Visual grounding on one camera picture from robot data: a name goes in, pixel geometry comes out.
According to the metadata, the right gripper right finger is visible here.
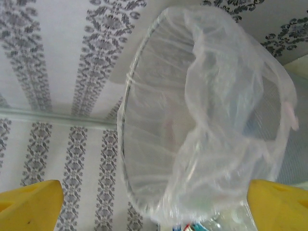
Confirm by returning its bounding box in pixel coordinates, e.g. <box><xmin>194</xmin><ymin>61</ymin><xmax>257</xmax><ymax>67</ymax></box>
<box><xmin>246</xmin><ymin>178</ymin><xmax>308</xmax><ymax>231</ymax></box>

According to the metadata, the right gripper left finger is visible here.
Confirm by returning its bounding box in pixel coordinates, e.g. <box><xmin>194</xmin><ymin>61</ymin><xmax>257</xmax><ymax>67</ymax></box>
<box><xmin>0</xmin><ymin>179</ymin><xmax>64</xmax><ymax>231</ymax></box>

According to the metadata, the crushed bottle pink-blue label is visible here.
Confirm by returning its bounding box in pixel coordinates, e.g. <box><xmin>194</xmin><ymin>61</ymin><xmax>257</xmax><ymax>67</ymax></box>
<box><xmin>172</xmin><ymin>209</ymin><xmax>256</xmax><ymax>231</ymax></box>

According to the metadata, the grey mesh waste bin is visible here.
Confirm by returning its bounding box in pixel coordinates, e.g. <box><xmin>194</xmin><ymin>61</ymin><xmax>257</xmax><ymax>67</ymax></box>
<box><xmin>116</xmin><ymin>7</ymin><xmax>299</xmax><ymax>224</ymax></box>

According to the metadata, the clear plastic bin liner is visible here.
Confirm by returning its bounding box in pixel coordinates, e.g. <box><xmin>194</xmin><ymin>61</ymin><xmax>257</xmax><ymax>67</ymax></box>
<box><xmin>116</xmin><ymin>6</ymin><xmax>300</xmax><ymax>227</ymax></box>

